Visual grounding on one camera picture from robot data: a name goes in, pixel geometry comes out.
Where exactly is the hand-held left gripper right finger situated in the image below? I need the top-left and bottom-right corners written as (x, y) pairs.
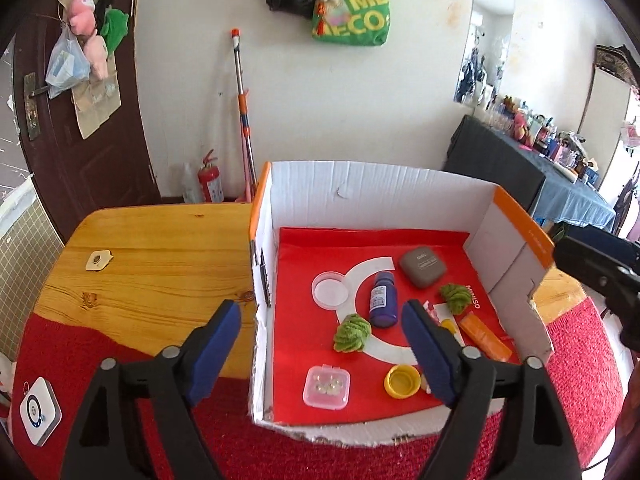
top-left (401, 299), bottom-right (583, 480)

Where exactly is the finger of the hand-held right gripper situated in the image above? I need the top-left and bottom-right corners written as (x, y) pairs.
top-left (552, 236), bottom-right (640, 311)

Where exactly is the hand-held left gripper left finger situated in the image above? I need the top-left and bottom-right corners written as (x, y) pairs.
top-left (60, 299), bottom-right (243, 480)

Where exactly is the pink yellow small toy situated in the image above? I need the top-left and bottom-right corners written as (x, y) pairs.
top-left (424, 300), bottom-right (463, 336)

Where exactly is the green crochet ball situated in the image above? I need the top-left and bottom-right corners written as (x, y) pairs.
top-left (439, 282), bottom-right (468, 317)
top-left (332, 312), bottom-right (373, 356)

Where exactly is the purple bottle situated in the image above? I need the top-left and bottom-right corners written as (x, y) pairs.
top-left (369, 270), bottom-right (401, 330)

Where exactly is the grey earbud case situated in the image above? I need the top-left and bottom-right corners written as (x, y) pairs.
top-left (398, 246), bottom-right (447, 289)

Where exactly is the clear round lid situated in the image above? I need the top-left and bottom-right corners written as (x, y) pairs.
top-left (311, 271), bottom-right (349, 309)

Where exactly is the white orange cardboard box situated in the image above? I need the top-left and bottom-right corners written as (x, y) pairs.
top-left (247, 161), bottom-right (556, 448)

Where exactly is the yellow bottle cap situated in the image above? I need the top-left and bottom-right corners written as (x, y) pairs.
top-left (383, 364), bottom-right (421, 400)

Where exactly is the orange packet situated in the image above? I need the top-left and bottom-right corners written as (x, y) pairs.
top-left (459, 311), bottom-right (521, 363)

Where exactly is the blue grey cloth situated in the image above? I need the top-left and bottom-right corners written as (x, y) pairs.
top-left (520, 145), bottom-right (618, 233)

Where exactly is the small clear plastic case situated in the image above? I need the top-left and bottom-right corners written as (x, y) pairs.
top-left (302, 365), bottom-right (350, 410)

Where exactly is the row of cosmetics bottles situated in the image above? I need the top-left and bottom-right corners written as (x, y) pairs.
top-left (480, 92), bottom-right (601, 186)

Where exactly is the small beige tag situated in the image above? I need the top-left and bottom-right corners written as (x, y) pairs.
top-left (85, 250), bottom-right (115, 273)

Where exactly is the red knitted mat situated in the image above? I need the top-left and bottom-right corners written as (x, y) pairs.
top-left (10, 295), bottom-right (626, 480)

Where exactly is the red fire extinguisher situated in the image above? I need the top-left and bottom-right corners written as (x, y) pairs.
top-left (197, 149), bottom-right (224, 204)

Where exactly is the white square device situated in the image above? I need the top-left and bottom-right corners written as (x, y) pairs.
top-left (19, 377), bottom-right (63, 447)

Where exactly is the patterned dark cloth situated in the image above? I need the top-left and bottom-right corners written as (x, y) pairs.
top-left (594, 44), bottom-right (640, 86)

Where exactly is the white grid panel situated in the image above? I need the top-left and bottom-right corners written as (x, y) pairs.
top-left (0, 180), bottom-right (66, 356)

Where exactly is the dark brown door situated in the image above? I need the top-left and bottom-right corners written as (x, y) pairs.
top-left (10, 0), bottom-right (161, 241)

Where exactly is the beige hanging organizer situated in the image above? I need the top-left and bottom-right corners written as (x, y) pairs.
top-left (70, 50), bottom-right (123, 140)

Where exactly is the pink plush toy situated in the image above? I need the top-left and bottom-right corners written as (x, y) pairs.
top-left (66, 0), bottom-right (98, 36)
top-left (84, 35), bottom-right (110, 81)

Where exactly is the clear plastic bag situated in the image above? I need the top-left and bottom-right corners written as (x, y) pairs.
top-left (45, 27), bottom-right (93, 100)

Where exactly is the green tote bag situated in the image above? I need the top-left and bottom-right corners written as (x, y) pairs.
top-left (311, 0), bottom-right (395, 48)

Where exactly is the green plush toy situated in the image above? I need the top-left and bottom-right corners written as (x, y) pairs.
top-left (100, 7), bottom-right (131, 56)

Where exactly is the wall mirror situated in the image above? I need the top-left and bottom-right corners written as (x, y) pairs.
top-left (453, 0), bottom-right (516, 107)

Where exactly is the orange silver mop handle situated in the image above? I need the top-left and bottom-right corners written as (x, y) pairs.
top-left (231, 29), bottom-right (258, 201)

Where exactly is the brass door handle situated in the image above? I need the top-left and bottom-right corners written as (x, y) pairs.
top-left (22, 72), bottom-right (53, 141)

